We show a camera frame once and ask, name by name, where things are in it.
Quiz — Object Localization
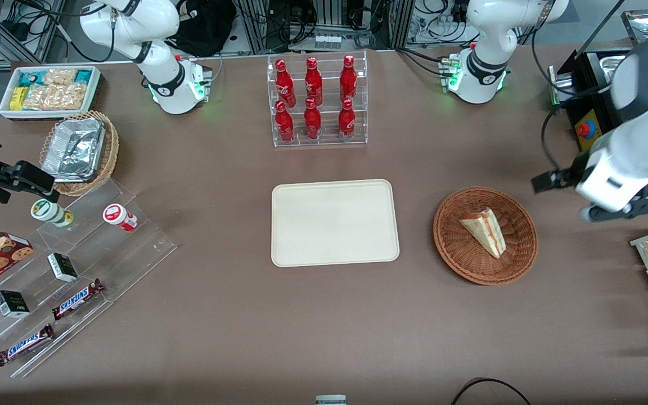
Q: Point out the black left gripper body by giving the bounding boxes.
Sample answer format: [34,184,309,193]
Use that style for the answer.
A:
[552,167,584,190]

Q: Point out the triangle sandwich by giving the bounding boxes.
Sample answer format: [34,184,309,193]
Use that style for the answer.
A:
[459,207,507,259]

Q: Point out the silver foil tray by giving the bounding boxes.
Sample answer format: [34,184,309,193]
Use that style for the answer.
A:
[41,117,106,183]

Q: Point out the light tan wicker basket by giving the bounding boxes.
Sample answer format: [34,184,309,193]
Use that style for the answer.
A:
[39,110,120,197]

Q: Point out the brown round wicker basket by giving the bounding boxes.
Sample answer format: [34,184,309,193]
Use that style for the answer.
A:
[433,187,539,286]

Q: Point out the shiny metal tray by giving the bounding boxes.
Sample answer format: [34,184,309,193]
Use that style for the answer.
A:
[620,8,648,47]

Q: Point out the cream rectangular tray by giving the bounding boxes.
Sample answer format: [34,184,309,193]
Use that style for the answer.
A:
[271,179,401,268]

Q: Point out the green lid yogurt cup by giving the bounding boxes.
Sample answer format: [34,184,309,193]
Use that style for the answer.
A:
[30,198,75,228]

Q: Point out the white snack bin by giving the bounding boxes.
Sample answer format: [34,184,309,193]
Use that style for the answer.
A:
[0,65,103,122]

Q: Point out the clear rice cracker bag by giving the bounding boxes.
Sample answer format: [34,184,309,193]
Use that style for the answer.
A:
[23,83,87,111]
[43,69,78,87]

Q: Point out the red lid yogurt cup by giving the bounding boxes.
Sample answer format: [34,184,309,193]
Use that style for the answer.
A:
[103,204,139,232]

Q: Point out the small black carton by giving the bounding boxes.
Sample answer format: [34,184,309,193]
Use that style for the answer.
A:
[0,290,32,319]
[47,253,79,283]

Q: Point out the black control box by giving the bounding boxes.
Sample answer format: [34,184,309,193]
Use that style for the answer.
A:
[549,48,640,153]

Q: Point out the clear acrylic stepped shelf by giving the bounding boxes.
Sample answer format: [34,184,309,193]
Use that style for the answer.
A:
[0,177,178,379]

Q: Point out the Snickers chocolate bar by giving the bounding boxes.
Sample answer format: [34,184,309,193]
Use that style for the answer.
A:
[51,278,106,321]
[0,323,56,367]

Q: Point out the red cola bottle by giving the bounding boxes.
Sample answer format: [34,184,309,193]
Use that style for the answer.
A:
[275,59,297,107]
[274,100,295,143]
[303,98,322,141]
[338,98,357,138]
[304,56,323,106]
[339,55,358,104]

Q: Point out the clear acrylic bottle rack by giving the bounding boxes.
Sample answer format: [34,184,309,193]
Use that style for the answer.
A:
[267,50,368,148]

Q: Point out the black bag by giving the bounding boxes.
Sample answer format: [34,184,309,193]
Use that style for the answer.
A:
[168,0,239,57]

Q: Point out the black looping cable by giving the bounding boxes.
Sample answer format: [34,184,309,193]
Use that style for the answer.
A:
[540,84,571,173]

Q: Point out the dark grey wrist camera mount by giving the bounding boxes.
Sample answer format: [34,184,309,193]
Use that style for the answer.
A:
[579,194,648,223]

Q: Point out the black table cable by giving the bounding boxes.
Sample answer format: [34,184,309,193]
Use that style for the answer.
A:
[450,377,533,405]

